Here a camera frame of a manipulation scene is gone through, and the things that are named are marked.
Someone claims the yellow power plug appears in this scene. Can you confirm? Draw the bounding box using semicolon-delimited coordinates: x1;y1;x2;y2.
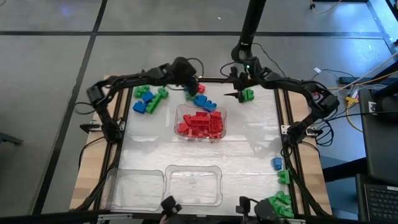
345;96;360;108

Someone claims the black metal floor bar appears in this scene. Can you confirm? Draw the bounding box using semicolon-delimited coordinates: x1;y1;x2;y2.
338;70;398;85

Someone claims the grey furniture foot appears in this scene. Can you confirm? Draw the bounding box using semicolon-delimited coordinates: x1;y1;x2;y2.
0;131;24;146

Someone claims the black monitor panel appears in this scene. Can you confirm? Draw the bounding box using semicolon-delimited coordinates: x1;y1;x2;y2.
359;88;398;186

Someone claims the dark table leg bar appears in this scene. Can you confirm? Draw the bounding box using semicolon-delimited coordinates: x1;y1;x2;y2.
322;157;369;184

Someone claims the white table mat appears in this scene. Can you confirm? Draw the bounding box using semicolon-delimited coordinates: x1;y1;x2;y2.
118;81;292;216

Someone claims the black metal frame leg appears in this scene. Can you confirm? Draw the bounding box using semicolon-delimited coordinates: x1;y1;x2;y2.
365;0;398;55

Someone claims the black floor cable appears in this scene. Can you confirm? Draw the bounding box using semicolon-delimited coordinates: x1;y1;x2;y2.
254;42;357;84

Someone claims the black leader arm handle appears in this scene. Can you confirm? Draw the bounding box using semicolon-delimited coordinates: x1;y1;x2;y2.
160;195;183;218
235;195;282;224

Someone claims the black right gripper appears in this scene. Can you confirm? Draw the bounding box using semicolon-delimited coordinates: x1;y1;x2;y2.
223;57;265;103

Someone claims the clear plastic bin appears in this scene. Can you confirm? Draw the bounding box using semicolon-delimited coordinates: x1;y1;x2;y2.
173;103;228;143
164;164;223;207
104;168;165;212

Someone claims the black laptop keyboard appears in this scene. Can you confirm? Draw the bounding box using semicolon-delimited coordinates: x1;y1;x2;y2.
363;183;398;222

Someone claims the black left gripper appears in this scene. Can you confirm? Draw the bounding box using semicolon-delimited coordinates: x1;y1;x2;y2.
170;57;200;96

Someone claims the long green toy block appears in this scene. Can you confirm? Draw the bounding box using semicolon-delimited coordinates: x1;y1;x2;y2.
145;92;163;114

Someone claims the yellow floor cable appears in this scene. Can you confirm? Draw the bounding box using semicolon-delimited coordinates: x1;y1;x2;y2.
323;70;398;91
310;0;343;16

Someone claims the black aluminium table frame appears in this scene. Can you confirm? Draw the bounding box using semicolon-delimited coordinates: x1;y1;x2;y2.
93;70;312;217

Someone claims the white cord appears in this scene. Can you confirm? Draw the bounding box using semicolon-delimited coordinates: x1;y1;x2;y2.
329;51;398;100

